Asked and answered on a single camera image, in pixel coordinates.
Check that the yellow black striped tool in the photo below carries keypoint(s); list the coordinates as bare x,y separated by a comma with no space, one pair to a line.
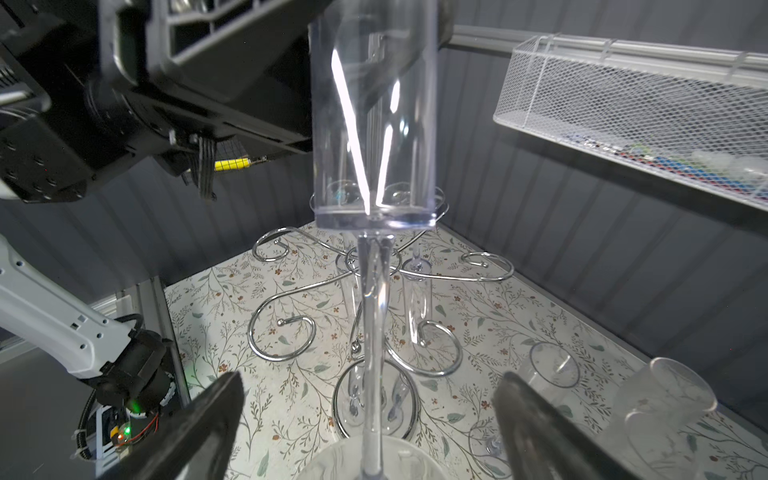
238,164

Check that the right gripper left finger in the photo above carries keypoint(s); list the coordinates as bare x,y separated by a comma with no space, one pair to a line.
196,443

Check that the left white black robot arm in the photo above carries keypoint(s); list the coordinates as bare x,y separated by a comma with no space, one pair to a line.
91,88

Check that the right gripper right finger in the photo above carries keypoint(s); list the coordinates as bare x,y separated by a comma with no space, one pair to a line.
540,443

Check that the items in white basket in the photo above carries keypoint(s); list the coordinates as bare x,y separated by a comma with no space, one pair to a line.
742,178

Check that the floral table mat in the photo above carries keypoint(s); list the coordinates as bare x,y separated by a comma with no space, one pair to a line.
280,319

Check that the white wire mesh basket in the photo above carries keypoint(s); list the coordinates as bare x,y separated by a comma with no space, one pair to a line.
672,99

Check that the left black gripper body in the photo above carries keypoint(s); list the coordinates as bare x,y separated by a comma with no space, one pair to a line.
270,71

